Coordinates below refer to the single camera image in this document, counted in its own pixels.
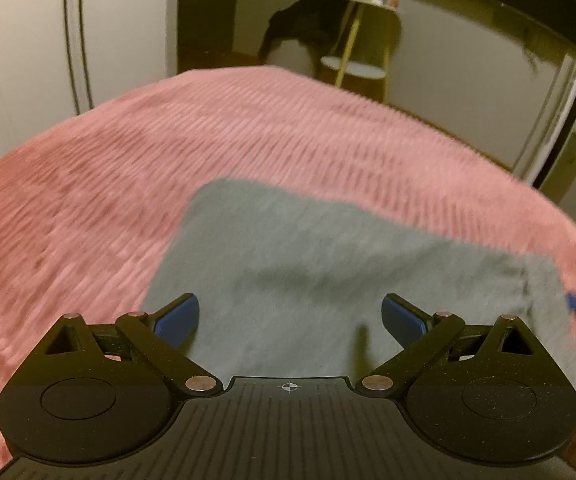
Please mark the yellow side table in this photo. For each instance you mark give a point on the yellow side table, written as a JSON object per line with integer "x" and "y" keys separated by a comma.
{"x": 363, "y": 35}

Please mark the white standing panel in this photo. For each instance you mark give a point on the white standing panel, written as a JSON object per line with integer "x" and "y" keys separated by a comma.
{"x": 558, "y": 110}

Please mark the white wardrobe with black stripes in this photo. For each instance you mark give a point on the white wardrobe with black stripes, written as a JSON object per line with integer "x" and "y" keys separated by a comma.
{"x": 17, "y": 60}

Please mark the pale side cabinet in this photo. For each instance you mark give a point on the pale side cabinet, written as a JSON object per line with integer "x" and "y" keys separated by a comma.
{"x": 575, "y": 180}

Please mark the pink ribbed blanket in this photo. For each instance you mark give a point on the pink ribbed blanket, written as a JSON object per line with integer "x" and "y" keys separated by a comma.
{"x": 117, "y": 160}

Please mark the grey pants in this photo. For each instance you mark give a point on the grey pants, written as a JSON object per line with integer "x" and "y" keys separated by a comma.
{"x": 318, "y": 250}

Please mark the dark door frame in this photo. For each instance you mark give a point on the dark door frame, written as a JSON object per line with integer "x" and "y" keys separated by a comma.
{"x": 207, "y": 15}

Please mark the black cloth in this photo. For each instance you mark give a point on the black cloth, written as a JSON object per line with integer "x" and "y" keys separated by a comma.
{"x": 303, "y": 17}

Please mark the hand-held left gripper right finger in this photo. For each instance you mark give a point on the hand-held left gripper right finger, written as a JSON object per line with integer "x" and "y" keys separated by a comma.
{"x": 398, "y": 316}

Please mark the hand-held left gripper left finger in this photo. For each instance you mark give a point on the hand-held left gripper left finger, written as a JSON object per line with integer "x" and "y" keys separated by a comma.
{"x": 182, "y": 312}

